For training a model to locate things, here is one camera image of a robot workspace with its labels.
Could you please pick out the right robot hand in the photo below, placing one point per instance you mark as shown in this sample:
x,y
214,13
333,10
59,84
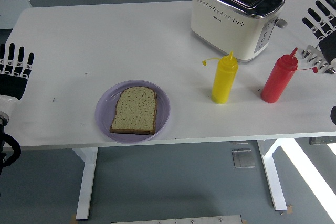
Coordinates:
x,y
328,48

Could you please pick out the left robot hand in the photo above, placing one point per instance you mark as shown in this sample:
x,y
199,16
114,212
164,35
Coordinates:
x,y
11,85

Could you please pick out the purple plate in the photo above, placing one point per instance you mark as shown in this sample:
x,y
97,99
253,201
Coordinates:
x,y
105,103

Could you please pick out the cream two-slot toaster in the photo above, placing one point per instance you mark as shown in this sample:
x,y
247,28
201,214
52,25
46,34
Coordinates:
x,y
223,24

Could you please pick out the slice of bread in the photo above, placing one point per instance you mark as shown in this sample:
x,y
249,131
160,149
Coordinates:
x,y
135,111

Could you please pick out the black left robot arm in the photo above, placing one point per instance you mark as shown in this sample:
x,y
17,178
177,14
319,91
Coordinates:
x,y
15,150

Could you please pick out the metal floor plate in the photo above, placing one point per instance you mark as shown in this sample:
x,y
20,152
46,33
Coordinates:
x,y
176,220

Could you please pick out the metal toast rack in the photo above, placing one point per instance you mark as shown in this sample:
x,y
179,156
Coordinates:
x,y
312,49

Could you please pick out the red squeeze bottle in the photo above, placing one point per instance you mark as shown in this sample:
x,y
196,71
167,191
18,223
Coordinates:
x,y
275,82

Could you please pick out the grey table control panel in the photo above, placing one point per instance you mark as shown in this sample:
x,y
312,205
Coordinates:
x,y
323,140

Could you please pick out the yellow squeeze bottle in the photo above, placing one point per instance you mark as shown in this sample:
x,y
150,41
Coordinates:
x,y
223,82

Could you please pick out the white table leg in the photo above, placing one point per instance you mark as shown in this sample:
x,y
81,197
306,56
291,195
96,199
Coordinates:
x,y
273,182
88,182

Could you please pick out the metal floor socket cover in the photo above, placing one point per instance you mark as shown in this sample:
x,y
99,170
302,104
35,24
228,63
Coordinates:
x,y
243,158

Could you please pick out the brown floor tape piece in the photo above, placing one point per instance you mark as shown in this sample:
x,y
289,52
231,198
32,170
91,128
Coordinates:
x,y
289,209
73,217

